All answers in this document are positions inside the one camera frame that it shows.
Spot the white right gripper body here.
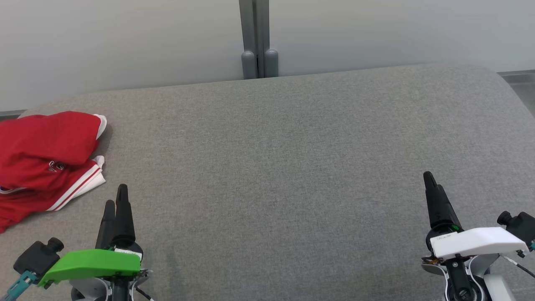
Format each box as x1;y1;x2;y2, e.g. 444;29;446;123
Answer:
426;227;529;260

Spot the grey partition post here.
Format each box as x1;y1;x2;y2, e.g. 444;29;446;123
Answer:
239;0;279;80

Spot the red jersey with striped trim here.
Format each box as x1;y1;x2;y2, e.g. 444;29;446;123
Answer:
0;156;106;234

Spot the grey fabric sofa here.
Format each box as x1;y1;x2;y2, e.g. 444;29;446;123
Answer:
0;63;535;301

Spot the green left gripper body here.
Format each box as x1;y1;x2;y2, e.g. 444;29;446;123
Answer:
38;245;145;289

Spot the right cable with teal connector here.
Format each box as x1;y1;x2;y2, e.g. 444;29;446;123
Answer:
499;240;535;278

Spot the cable with teal connector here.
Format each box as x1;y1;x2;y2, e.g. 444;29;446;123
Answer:
0;271;38;301
499;240;535;278

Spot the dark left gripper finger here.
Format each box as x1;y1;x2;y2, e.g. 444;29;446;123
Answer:
95;200;116;249
113;184;136;247

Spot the left cable with teal connector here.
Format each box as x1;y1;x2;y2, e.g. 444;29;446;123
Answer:
0;271;38;301

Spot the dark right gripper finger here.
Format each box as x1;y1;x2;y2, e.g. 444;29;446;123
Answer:
437;186;462;230
423;171;443;230

